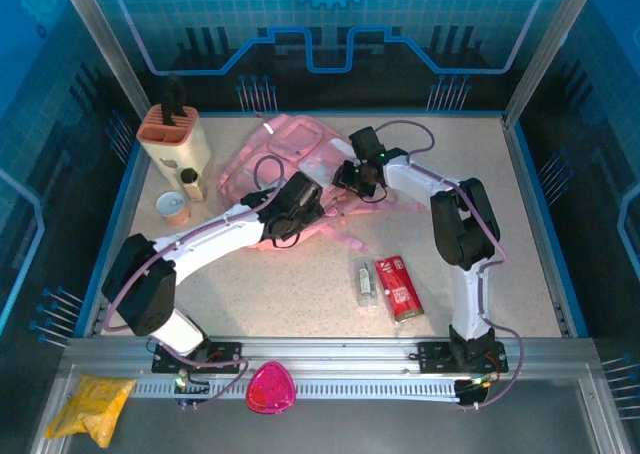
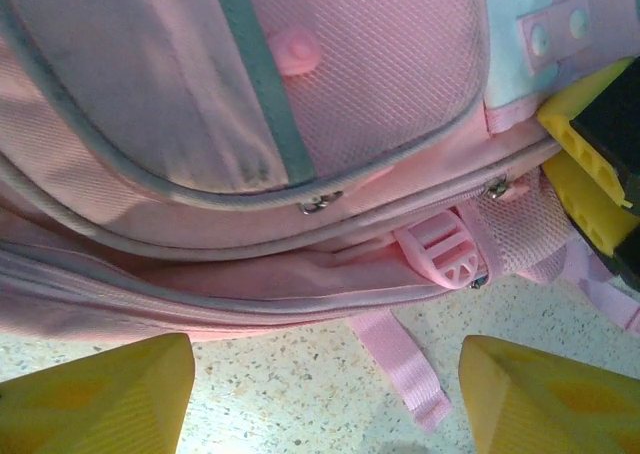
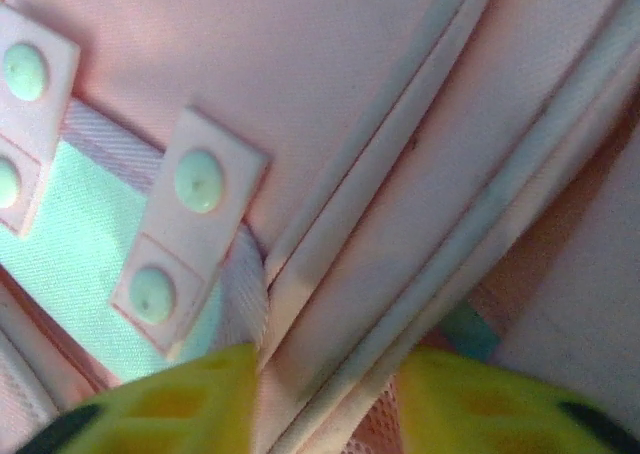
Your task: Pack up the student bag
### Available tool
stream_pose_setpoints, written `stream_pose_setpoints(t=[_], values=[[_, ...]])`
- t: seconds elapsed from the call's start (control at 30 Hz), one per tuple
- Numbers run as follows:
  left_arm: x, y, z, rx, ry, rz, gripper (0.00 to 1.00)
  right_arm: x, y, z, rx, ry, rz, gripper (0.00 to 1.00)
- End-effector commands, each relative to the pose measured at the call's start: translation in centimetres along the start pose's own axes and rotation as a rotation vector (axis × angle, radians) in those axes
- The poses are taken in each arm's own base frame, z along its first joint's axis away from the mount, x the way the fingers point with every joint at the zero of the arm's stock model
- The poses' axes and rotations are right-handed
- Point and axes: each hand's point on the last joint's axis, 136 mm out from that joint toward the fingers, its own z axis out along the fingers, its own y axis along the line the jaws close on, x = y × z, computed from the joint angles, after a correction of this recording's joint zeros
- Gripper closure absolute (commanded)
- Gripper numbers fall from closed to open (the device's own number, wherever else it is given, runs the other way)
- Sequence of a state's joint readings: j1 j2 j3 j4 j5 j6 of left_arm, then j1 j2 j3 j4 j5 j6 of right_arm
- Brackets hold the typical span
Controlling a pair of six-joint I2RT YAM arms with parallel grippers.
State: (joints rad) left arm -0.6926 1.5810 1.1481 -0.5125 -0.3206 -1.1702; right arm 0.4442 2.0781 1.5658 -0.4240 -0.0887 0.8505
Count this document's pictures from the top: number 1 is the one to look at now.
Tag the pink student backpack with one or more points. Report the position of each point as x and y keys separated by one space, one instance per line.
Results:
x=285 y=144

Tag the clear plastic case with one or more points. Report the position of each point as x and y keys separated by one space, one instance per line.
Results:
x=366 y=284

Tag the red packet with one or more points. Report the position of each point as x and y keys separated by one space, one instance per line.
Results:
x=400 y=289

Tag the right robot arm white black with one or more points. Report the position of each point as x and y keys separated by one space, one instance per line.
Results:
x=465 y=234

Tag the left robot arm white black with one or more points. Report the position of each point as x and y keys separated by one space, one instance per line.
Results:
x=145 y=294

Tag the yellow plastic bag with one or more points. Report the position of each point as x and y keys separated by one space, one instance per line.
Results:
x=90 y=409

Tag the small bottle with black cap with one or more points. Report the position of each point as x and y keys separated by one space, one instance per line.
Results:
x=192 y=186

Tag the small tape roll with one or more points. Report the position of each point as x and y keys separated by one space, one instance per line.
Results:
x=172 y=209

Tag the beige knife block orange top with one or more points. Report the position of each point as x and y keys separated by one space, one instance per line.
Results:
x=175 y=144

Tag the pink triangular pouch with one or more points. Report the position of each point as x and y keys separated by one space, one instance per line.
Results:
x=270 y=386

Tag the black controller board with LEDs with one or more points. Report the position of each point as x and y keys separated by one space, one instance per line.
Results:
x=472 y=391
x=182 y=381

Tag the aluminium mounting rail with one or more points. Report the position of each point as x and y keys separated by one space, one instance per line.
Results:
x=325 y=354

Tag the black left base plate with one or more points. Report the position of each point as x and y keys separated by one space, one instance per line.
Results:
x=225 y=365

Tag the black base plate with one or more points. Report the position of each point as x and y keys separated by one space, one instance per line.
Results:
x=432 y=359
x=225 y=365

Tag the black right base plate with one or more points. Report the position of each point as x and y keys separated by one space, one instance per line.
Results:
x=432 y=359

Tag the aluminium frame post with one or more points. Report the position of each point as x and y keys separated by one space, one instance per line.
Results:
x=102 y=39
x=551 y=39

